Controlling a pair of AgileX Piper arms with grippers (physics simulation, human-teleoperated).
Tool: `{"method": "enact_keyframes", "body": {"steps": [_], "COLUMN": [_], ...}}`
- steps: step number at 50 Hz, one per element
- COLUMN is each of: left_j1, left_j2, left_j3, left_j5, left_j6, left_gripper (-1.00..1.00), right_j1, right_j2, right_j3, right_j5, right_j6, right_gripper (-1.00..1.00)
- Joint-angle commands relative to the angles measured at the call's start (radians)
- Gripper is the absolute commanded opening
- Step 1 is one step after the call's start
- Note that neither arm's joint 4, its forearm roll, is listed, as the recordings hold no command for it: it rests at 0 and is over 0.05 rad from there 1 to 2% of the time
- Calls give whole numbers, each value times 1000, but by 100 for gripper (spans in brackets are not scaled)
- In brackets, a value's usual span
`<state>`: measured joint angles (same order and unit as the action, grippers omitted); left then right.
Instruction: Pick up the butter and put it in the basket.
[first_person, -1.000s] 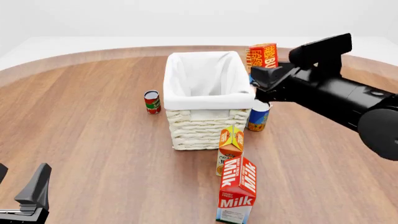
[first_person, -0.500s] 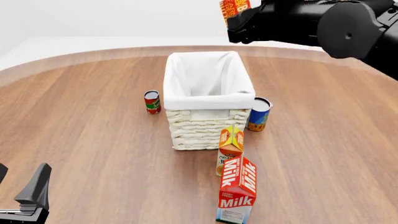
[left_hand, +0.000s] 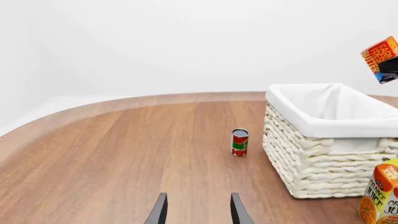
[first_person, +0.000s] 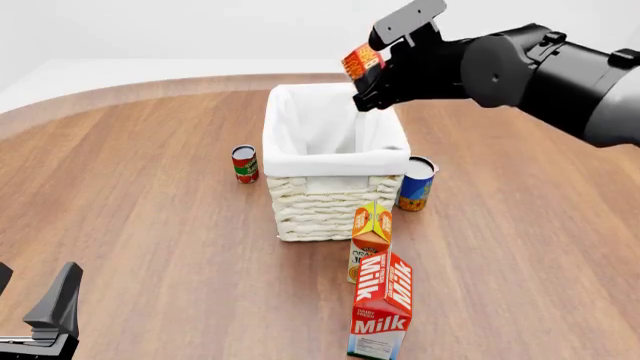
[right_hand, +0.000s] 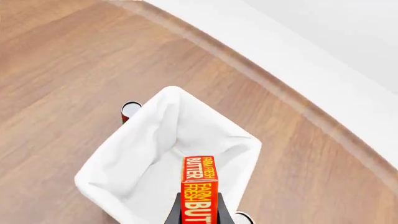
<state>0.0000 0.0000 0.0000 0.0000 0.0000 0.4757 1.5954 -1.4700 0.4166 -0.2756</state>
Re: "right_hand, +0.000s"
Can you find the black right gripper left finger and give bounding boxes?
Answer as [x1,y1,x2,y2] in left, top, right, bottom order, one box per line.
[164,192,182,224]

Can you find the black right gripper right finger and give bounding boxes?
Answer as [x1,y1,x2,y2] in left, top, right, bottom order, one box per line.
[216,192,236,224]

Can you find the red butter box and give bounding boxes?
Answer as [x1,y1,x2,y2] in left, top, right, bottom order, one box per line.
[180,155,219,224]

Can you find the white cloth-lined basket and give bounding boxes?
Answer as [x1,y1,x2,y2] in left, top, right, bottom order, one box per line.
[74,85,262,224]

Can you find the red tin with silver lid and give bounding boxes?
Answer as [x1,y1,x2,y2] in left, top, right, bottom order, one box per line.
[121,101,142,125]

